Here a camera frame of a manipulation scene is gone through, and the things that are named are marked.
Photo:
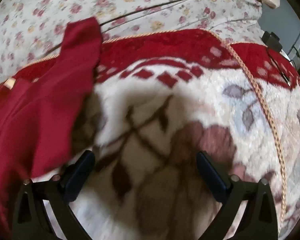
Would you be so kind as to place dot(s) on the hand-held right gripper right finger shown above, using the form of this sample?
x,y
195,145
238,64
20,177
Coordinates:
x,y
211,177

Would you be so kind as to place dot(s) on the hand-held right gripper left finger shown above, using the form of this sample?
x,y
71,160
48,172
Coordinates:
x,y
78,175

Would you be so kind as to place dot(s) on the dark red sweater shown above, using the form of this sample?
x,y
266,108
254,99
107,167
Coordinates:
x,y
40,117

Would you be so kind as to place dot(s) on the red and white fleece blanket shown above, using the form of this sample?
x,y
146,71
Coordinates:
x,y
190,100

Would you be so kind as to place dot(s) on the black power adapter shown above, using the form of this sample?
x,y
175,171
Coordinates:
x,y
271,40

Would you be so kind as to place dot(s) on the floral print quilt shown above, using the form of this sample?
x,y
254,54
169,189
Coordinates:
x,y
140,5

